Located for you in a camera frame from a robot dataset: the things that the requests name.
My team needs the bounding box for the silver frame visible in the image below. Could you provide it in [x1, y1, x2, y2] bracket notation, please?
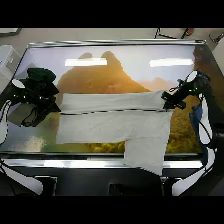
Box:
[0, 155, 224, 197]

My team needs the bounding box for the white garment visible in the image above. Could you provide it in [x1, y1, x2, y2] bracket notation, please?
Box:
[55, 90, 175, 177]

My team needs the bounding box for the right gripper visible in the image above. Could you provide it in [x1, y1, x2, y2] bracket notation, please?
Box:
[161, 87, 188, 111]

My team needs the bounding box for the white box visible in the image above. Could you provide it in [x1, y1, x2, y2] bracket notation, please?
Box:
[0, 44, 21, 94]

